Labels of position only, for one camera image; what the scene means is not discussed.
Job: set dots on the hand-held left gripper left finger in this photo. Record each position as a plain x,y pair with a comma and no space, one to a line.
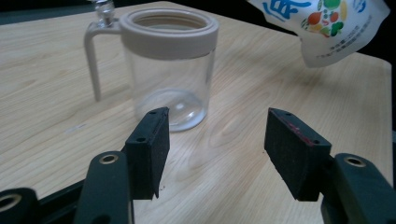
149,155

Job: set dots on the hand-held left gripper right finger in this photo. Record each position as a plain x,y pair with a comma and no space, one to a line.
295,155

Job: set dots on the white blue stand-up pouch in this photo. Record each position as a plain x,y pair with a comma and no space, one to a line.
330,34

